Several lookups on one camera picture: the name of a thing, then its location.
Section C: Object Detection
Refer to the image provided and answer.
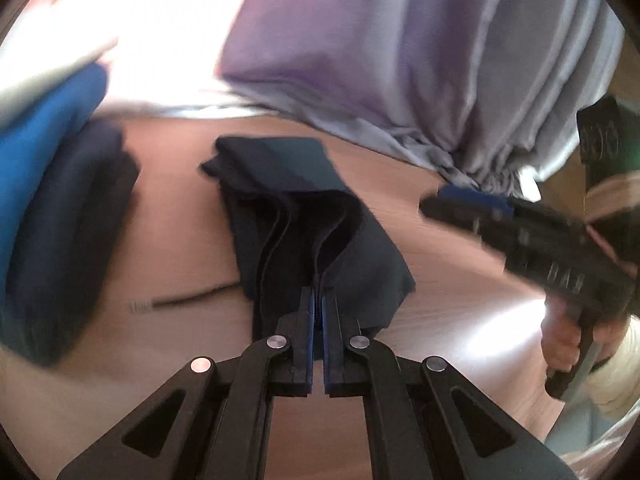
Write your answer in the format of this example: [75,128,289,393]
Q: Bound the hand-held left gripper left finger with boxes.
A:
[55,285,317,480]

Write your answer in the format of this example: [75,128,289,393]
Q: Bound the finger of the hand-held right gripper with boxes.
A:
[437,184,515,220]
[419,195,516,252]

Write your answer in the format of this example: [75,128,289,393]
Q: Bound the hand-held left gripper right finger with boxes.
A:
[320,285,581,480]

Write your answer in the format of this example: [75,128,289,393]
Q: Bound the black pants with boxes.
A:
[129,135,417,343]

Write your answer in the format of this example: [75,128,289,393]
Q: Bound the person's right hand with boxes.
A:
[540,301,633,373]

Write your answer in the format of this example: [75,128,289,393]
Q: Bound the white cloth by curtain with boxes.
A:
[517,165,543,201]

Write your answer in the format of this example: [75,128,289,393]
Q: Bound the grey purple curtain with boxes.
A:
[220,0,626,196]

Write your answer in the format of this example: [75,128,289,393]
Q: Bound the dark folded cloth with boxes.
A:
[0,120,141,366]

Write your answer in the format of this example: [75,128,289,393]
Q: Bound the pink sheer curtain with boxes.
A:
[30,0,271,116]

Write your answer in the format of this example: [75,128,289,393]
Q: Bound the blue folded cloth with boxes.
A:
[0,62,110,311]

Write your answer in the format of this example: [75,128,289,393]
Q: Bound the white folded cloth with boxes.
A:
[0,42,121,126]

